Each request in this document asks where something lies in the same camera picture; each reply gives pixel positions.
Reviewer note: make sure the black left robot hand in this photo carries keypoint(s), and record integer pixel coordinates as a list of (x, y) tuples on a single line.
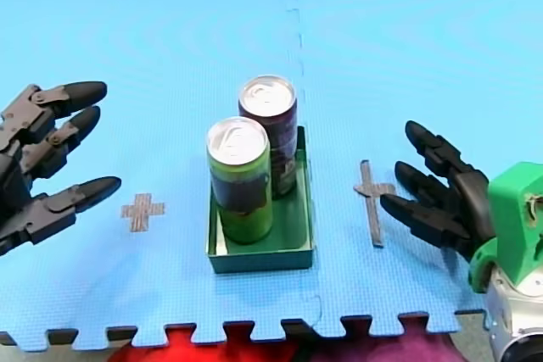
[(38, 158)]

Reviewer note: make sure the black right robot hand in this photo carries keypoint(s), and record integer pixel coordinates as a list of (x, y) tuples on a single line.
[(441, 201)]

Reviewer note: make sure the dark purple drink can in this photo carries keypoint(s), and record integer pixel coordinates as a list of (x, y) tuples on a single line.
[(275, 133)]

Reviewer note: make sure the green drink can dark band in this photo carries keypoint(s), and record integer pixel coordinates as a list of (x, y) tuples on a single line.
[(242, 184)]

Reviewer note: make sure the shallow green tray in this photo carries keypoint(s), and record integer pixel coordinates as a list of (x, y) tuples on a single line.
[(263, 247)]

